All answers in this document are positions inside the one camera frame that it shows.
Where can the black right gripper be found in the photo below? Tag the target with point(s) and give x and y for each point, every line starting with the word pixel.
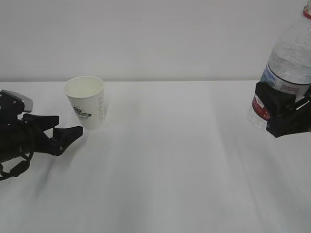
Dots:
pixel 286 114

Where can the clear water bottle red label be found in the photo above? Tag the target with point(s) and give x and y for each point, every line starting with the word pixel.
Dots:
pixel 289 66

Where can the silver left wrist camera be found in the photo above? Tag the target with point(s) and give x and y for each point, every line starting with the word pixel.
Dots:
pixel 13 104

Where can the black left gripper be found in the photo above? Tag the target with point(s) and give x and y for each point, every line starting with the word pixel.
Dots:
pixel 23 138

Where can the white paper cup green logo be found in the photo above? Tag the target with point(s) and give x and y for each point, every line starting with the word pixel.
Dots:
pixel 86 96

